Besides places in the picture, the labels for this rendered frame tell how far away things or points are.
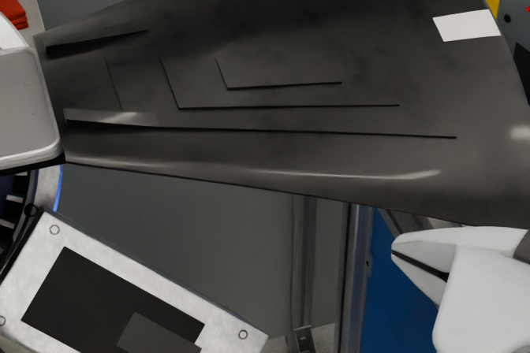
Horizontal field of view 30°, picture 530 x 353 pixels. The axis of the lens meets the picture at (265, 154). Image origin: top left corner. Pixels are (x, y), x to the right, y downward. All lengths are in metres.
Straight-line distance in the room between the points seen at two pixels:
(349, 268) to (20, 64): 0.69
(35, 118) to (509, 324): 0.23
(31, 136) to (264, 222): 1.16
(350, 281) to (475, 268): 0.78
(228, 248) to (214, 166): 1.18
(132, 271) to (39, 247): 0.05
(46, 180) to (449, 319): 0.36
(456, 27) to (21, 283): 0.27
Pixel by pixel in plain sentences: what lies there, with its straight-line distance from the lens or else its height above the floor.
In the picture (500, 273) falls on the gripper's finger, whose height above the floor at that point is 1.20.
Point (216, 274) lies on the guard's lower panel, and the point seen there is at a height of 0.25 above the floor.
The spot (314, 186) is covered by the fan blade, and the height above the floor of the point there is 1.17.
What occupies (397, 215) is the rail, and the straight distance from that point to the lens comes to 0.95.
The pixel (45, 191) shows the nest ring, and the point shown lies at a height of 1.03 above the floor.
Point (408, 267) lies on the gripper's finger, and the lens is 0.40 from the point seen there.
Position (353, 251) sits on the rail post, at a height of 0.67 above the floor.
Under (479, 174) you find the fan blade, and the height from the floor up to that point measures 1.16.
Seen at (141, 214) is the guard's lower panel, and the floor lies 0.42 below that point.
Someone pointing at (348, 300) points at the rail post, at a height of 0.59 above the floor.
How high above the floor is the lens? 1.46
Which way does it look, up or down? 40 degrees down
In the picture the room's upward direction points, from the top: straight up
